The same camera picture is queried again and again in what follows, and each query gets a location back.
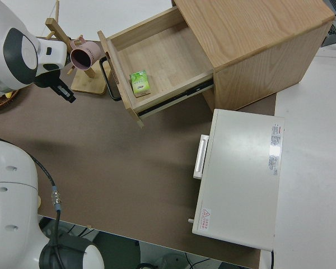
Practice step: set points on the brown table mat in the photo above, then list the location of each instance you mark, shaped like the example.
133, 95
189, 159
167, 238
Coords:
128, 168

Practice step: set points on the wooden mug tree stand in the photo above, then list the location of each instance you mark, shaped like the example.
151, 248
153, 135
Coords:
86, 85

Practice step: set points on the arm gripper black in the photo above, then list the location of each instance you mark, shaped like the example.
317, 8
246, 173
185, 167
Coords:
48, 79

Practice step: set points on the oven text label sticker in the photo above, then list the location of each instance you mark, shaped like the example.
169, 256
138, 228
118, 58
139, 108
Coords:
275, 148

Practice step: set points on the yellow corn cob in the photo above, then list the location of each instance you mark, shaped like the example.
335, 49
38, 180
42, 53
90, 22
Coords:
8, 95

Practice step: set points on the light wooden cabinet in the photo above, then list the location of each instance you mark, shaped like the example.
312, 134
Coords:
254, 33

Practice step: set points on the wooden drawer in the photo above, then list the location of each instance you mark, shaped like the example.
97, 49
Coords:
168, 56

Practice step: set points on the small green carton box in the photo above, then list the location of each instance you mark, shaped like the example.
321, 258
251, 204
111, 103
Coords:
140, 84

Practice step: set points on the grey round floor base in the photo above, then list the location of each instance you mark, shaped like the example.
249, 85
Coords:
165, 259

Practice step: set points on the black metal drawer rail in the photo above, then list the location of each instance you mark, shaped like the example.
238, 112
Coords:
182, 95

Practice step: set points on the white toaster oven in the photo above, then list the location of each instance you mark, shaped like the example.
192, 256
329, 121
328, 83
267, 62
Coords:
240, 179

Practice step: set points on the round wicker basket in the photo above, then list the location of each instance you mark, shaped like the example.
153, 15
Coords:
0, 103

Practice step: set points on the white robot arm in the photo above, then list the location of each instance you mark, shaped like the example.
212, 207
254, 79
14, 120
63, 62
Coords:
5, 196

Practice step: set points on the pink mug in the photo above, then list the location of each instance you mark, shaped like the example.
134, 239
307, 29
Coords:
85, 56

